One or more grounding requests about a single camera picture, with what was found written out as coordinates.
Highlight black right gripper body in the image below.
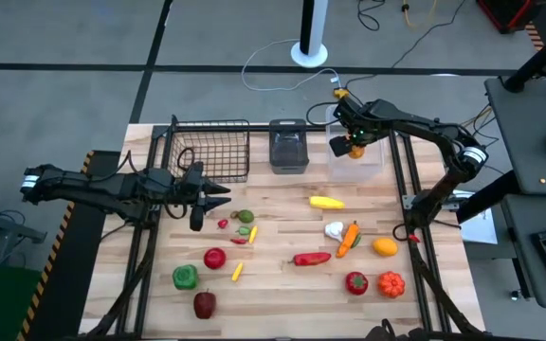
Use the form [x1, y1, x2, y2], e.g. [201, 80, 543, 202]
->
[348, 128, 376, 149]

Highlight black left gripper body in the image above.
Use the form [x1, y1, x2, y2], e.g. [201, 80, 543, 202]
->
[173, 161, 207, 212]

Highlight red round tomato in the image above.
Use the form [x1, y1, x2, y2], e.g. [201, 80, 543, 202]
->
[203, 247, 228, 271]

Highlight yellow squash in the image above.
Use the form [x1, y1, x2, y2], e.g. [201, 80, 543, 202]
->
[309, 195, 346, 210]

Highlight green bell pepper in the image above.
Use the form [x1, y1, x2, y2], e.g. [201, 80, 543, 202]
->
[172, 263, 200, 291]

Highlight white garlic bulb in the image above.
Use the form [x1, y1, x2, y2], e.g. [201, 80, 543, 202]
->
[324, 221, 345, 243]

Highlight dark red apple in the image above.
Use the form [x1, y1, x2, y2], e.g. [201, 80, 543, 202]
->
[192, 289, 217, 320]

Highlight long orange pepper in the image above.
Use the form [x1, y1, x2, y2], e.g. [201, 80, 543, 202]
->
[335, 220, 361, 260]

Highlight long red pepper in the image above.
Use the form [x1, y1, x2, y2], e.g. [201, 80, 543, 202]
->
[289, 251, 333, 267]

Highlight yellow lemon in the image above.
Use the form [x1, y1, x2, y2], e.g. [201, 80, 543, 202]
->
[372, 237, 399, 258]

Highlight red bell pepper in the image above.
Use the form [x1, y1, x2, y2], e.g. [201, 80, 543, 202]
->
[345, 271, 370, 296]

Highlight orange pumpkin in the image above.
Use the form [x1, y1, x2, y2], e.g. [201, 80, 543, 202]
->
[376, 270, 407, 299]

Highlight clear plastic bin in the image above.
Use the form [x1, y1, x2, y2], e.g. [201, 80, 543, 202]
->
[324, 104, 385, 184]

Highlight grey plastic bin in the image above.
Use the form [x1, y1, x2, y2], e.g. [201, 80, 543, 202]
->
[268, 117, 310, 175]

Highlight white floor pole stand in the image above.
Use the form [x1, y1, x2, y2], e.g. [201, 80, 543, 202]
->
[290, 0, 330, 69]

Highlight black hazard-striped platform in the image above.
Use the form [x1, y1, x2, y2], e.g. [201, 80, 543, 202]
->
[16, 150, 122, 341]

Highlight white paper sheet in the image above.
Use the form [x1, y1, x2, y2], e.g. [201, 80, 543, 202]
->
[460, 206, 500, 245]

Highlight red and black toolbox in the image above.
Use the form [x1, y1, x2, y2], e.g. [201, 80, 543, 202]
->
[475, 0, 539, 35]

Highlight grey desk with keyboard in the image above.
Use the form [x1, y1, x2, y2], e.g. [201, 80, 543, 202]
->
[500, 192, 546, 310]

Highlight grey metal stand leg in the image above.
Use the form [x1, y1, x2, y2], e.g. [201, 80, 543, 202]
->
[0, 191, 49, 245]

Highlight black wire basket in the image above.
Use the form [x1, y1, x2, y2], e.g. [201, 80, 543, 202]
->
[167, 118, 251, 185]

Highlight white floor cable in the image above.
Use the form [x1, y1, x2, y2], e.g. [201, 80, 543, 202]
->
[241, 38, 342, 93]

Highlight black floor cable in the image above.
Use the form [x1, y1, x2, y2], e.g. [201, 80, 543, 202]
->
[343, 0, 467, 94]

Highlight yellow floor cable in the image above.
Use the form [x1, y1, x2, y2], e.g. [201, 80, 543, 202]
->
[399, 0, 440, 28]

